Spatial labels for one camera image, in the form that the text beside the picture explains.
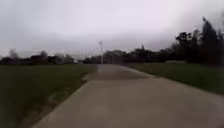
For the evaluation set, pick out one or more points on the row of dark trees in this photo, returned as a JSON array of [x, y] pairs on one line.
[[200, 50]]

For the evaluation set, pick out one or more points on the distant row of trees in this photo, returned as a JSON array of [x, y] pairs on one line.
[[36, 60]]

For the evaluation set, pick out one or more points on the tall pale pole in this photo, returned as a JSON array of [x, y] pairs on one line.
[[101, 53]]

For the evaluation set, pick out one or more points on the grey concrete path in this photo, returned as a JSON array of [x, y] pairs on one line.
[[133, 103]]

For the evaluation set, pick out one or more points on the green grass verge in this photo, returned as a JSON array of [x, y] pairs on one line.
[[193, 74]]

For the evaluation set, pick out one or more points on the green grass field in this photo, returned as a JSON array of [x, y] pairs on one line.
[[30, 86]]

